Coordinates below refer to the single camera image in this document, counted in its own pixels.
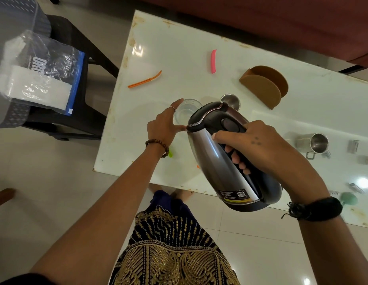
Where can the stainless steel mug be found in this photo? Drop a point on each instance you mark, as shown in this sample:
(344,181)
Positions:
(316,143)
(231,100)

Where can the red fabric sofa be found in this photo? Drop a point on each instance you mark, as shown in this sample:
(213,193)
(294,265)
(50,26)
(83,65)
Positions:
(261,17)

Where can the clear plastic zip bag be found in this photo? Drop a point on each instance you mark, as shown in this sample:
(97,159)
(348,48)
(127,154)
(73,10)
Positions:
(50,68)

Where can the pink bag sealing clip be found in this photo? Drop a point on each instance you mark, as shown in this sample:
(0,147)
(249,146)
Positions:
(213,62)

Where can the person's right hand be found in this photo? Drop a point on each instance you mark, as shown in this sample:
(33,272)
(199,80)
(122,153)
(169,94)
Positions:
(267,151)

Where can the person's right forearm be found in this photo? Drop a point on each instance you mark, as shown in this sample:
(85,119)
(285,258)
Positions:
(335,252)

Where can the black braided wristband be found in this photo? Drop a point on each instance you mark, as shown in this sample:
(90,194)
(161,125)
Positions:
(317,209)

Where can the white glossy table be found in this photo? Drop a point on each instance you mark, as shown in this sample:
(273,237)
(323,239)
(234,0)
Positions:
(184,41)

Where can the brown wooden chair leg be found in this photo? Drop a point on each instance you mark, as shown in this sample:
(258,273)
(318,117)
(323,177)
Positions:
(4,198)

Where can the green handheld fan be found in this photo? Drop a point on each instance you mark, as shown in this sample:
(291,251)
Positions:
(349,198)

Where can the brown napkin holder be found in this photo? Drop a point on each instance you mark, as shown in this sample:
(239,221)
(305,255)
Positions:
(261,89)

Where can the person's foot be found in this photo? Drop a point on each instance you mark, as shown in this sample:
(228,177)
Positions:
(182,195)
(155,188)

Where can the black shirt sleeve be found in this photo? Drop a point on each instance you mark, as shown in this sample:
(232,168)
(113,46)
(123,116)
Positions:
(20,279)

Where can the clear drinking glass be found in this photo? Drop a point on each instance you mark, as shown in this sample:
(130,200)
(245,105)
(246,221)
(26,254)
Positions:
(187,111)

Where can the grey cylindrical battery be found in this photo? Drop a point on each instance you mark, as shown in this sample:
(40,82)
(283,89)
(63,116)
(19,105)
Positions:
(356,188)
(326,154)
(334,193)

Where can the thin orange bag sealing clip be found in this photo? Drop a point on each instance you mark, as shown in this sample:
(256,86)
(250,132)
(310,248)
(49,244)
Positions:
(144,81)

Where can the person's left hand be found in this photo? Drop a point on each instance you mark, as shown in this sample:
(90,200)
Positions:
(161,129)

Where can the person's left forearm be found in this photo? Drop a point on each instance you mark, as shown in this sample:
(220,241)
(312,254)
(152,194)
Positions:
(104,216)

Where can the green bag sealing clip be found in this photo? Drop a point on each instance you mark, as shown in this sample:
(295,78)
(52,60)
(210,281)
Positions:
(170,153)

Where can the person's right foot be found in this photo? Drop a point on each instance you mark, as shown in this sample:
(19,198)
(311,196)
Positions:
(182,195)

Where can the black plastic stool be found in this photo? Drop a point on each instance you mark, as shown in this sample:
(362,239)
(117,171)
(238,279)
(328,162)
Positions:
(86,115)

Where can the grey plastic basket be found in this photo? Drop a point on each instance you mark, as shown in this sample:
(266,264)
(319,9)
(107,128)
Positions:
(14,14)

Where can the person's left foot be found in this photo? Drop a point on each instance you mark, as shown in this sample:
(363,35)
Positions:
(155,188)

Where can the dark gold patterned garment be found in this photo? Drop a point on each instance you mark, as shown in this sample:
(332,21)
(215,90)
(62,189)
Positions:
(172,252)

